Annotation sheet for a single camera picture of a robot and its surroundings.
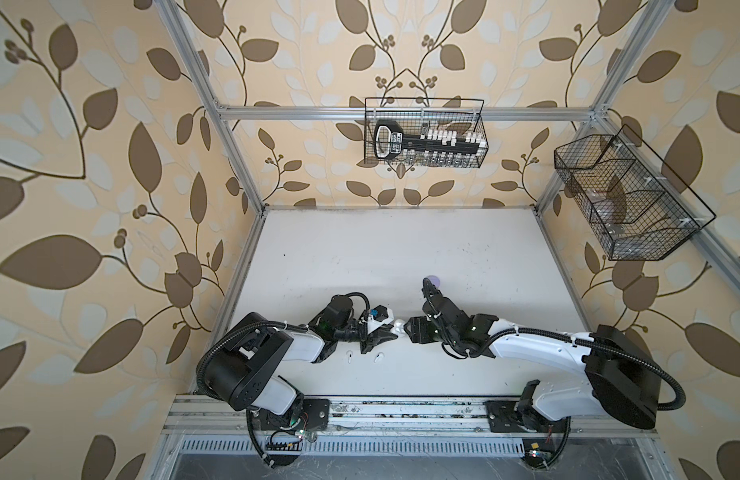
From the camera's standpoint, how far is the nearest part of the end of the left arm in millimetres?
751

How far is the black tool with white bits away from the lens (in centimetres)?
83

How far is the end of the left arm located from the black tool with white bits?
0.50 m
